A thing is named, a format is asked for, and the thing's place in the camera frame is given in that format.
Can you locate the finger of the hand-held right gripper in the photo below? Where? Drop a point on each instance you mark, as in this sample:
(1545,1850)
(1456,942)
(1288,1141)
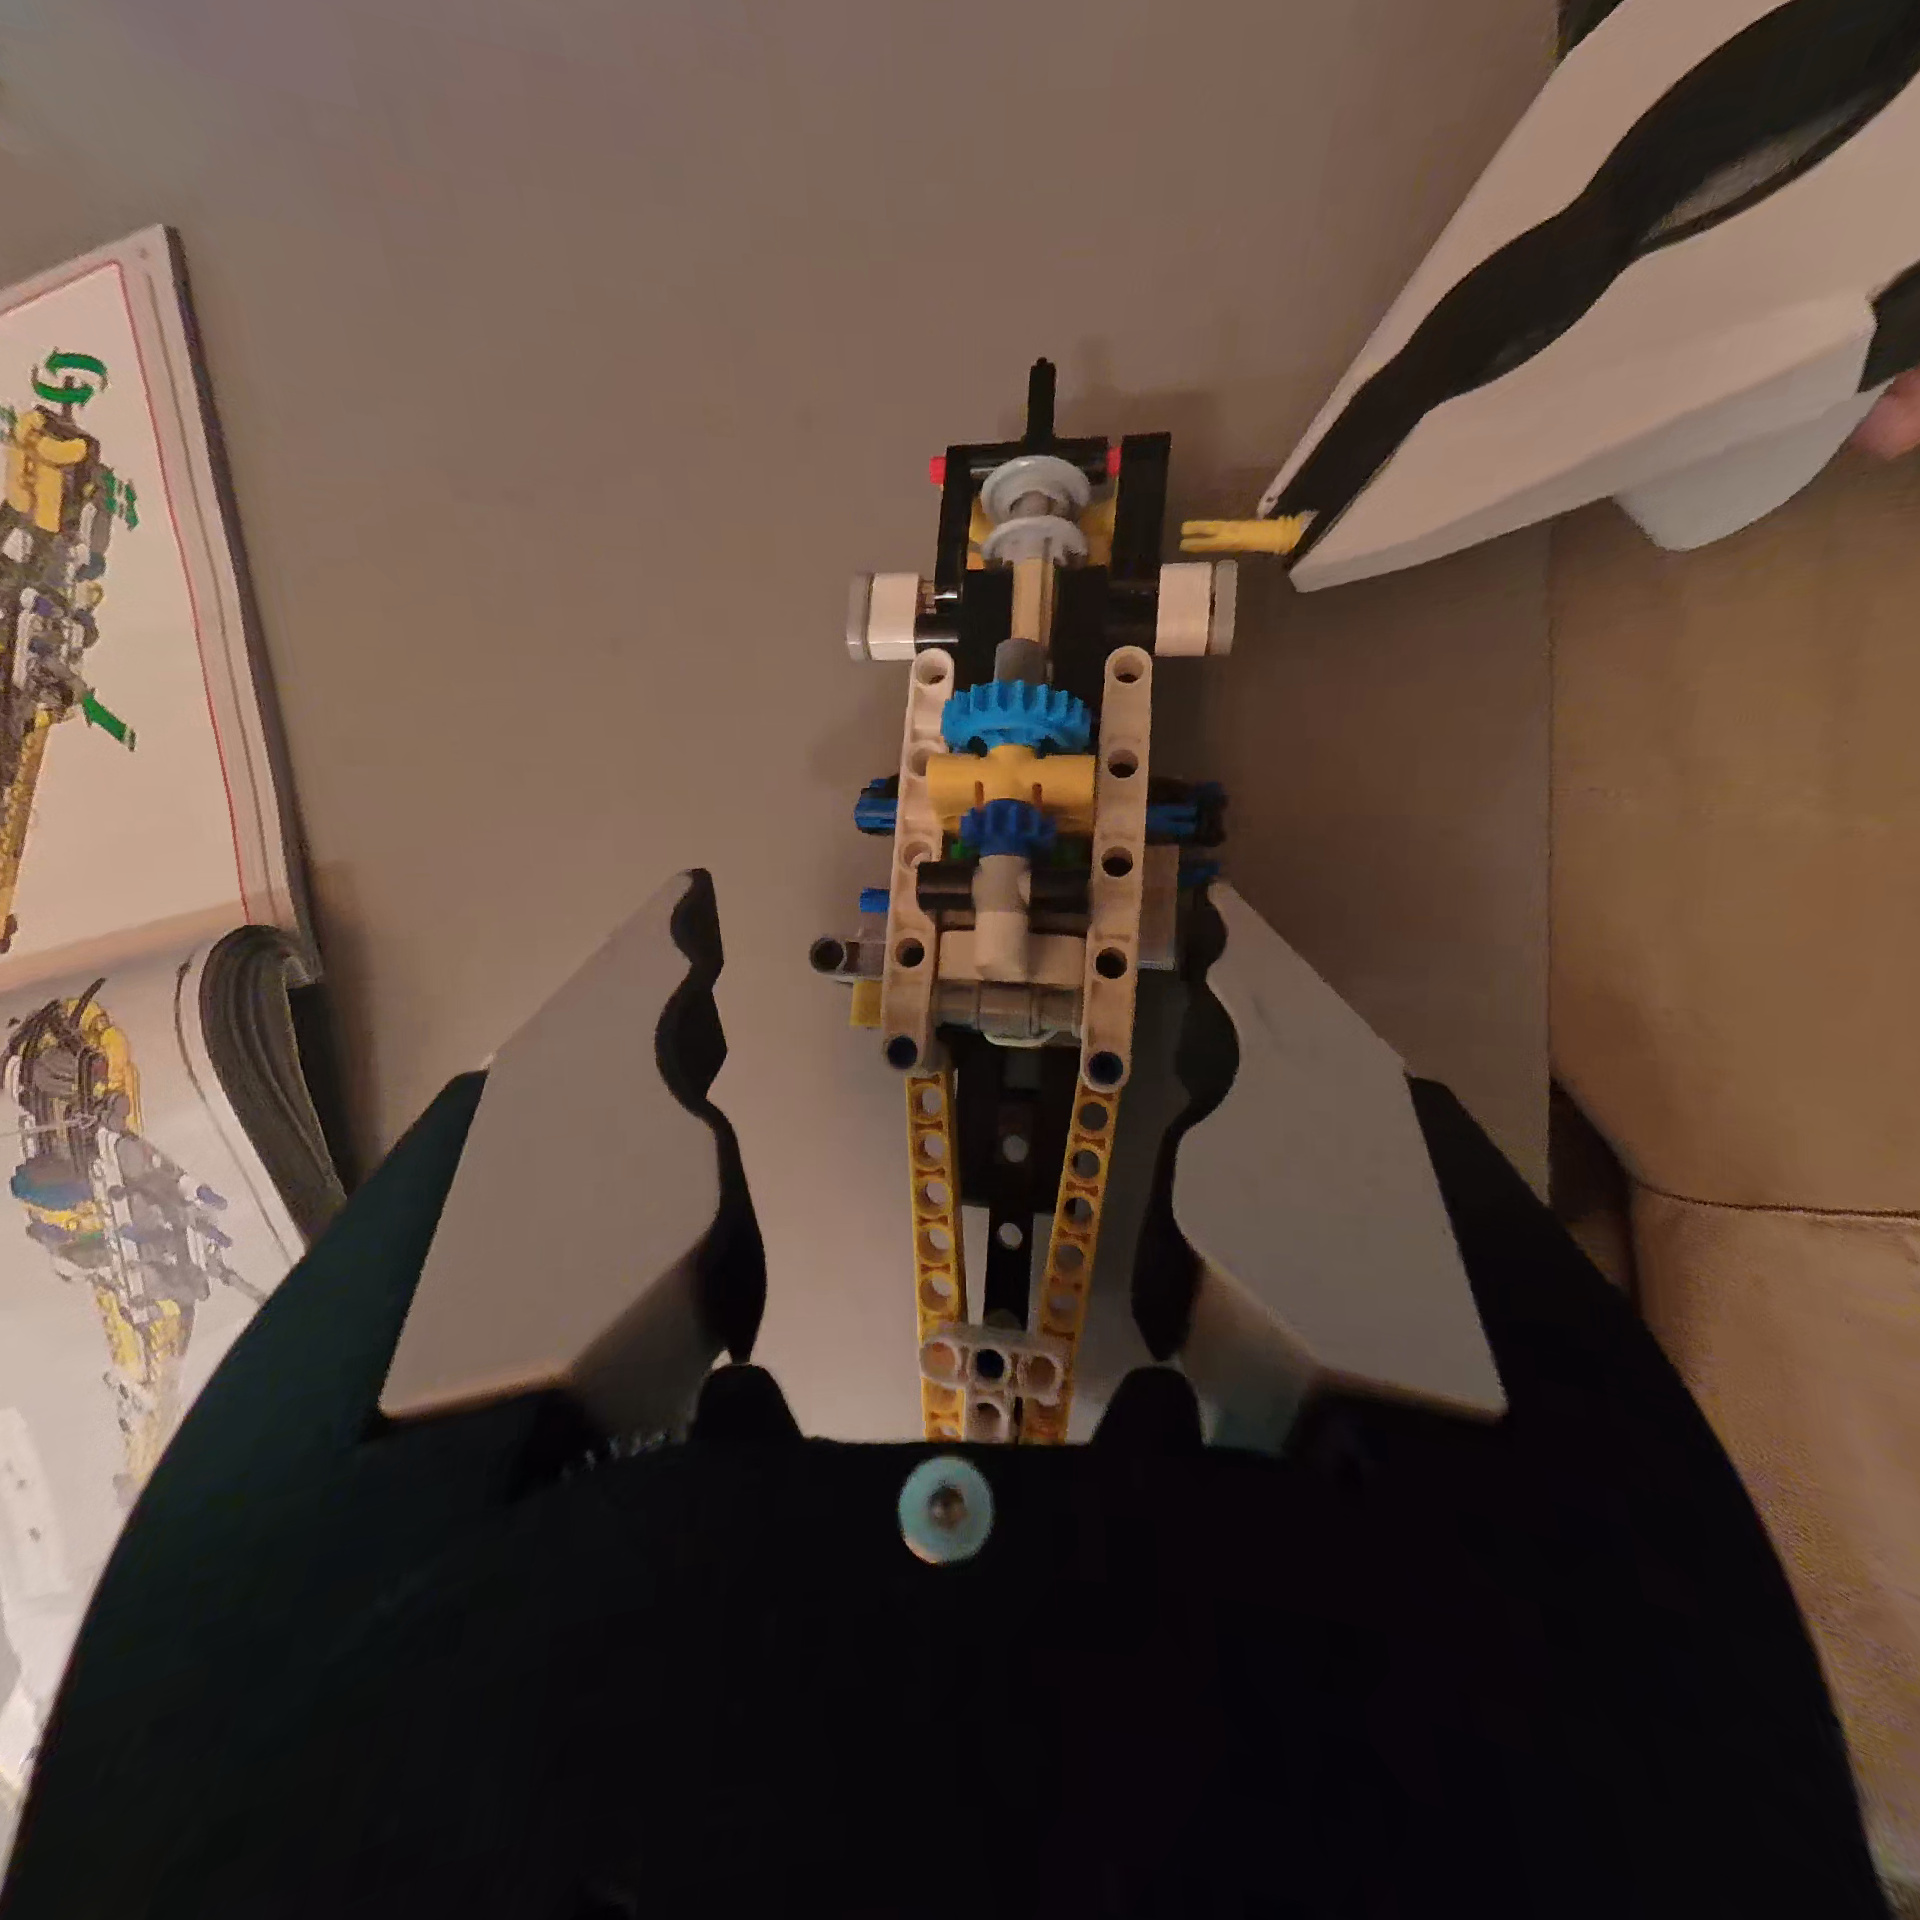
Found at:
(1622,421)
(1501,225)

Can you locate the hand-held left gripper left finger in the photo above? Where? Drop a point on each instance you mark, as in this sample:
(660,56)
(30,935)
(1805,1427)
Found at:
(580,1184)

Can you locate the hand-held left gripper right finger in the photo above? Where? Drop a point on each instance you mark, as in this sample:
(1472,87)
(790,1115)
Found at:
(1319,1201)

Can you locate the yellow lego pin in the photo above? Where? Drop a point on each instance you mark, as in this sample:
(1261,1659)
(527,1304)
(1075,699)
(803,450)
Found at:
(1237,533)

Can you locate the yellow white lego technic model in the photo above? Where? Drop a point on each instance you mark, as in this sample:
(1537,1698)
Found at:
(1020,902)

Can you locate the open lego instruction booklet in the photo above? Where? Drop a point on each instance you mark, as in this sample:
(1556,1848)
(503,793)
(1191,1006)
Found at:
(136,720)

